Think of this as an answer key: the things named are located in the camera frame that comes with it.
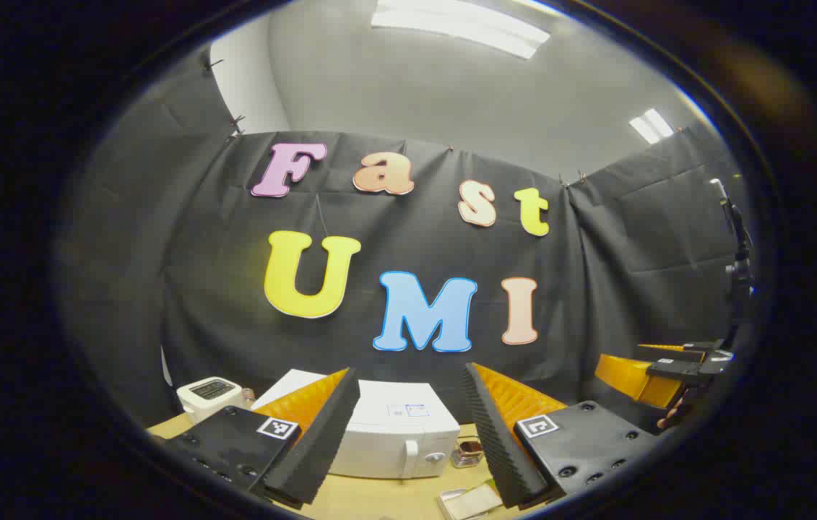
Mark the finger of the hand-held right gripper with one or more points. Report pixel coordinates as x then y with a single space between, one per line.
632 379
672 348

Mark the white toaster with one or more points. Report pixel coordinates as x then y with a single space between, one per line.
209 397

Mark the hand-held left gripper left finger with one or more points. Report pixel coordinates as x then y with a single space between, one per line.
325 433

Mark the plastic bottle with red label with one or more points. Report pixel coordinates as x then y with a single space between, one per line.
248 396

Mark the black backdrop cloth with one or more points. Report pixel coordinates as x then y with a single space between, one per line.
199 253

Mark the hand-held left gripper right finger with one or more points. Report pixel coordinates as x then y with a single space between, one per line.
491 433

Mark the white microwave oven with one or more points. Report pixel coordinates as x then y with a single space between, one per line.
394 426

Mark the white rectangular tray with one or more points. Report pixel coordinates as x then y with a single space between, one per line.
448 505

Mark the large ceiling light panel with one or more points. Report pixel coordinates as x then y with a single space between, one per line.
462 25

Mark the small ceiling light panel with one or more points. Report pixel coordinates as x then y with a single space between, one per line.
651 125

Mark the black stand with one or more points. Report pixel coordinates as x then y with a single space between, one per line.
740 274

